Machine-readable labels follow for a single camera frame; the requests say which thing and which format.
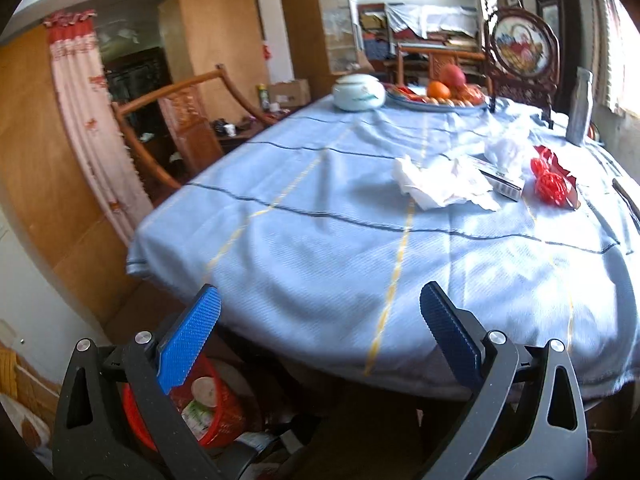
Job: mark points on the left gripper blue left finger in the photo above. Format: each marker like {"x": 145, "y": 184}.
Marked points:
{"x": 184, "y": 341}

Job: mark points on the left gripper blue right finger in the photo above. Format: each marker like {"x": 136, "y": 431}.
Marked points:
{"x": 458, "y": 334}

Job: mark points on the white tissue paper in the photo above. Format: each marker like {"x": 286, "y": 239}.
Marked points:
{"x": 443, "y": 182}

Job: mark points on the white medicine box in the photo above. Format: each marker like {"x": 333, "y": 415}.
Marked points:
{"x": 507, "y": 185}

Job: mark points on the red ribbon pompom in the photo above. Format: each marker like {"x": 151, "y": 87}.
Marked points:
{"x": 554, "y": 184}

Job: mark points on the clear plastic bag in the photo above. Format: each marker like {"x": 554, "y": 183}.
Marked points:
{"x": 512, "y": 150}

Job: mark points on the red plastic trash basket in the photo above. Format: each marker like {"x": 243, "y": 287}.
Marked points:
{"x": 208, "y": 406}

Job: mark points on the light blue checked tablecloth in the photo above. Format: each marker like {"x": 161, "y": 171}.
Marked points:
{"x": 320, "y": 258}

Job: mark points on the blue fruit plate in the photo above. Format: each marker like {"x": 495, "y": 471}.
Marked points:
{"x": 439, "y": 106}

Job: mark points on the silver metal bottle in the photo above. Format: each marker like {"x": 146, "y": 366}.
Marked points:
{"x": 580, "y": 108}

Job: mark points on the red netted pomegranate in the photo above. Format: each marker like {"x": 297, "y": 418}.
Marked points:
{"x": 471, "y": 93}

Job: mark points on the orange fruit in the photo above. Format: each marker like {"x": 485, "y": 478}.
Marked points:
{"x": 438, "y": 91}

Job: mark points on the red snack packets on plate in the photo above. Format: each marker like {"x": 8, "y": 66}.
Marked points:
{"x": 404, "y": 94}

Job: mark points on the wooden armchair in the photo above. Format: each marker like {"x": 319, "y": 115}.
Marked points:
{"x": 184, "y": 115}

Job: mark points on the red apple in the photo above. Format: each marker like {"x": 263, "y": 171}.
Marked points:
{"x": 452, "y": 76}

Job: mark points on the white ceramic lidded jar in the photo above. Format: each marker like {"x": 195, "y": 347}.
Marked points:
{"x": 358, "y": 93}

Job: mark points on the round embroidered table screen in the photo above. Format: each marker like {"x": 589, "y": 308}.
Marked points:
{"x": 522, "y": 60}

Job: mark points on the cardboard box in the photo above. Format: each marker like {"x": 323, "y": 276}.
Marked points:
{"x": 290, "y": 94}

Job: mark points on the pink floral curtain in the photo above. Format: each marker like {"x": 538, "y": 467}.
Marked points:
{"x": 85, "y": 105}

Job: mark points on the light wooden wardrobe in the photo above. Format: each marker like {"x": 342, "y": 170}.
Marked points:
{"x": 198, "y": 35}

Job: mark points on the glass door wooden cabinet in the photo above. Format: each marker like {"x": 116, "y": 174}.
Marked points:
{"x": 324, "y": 42}

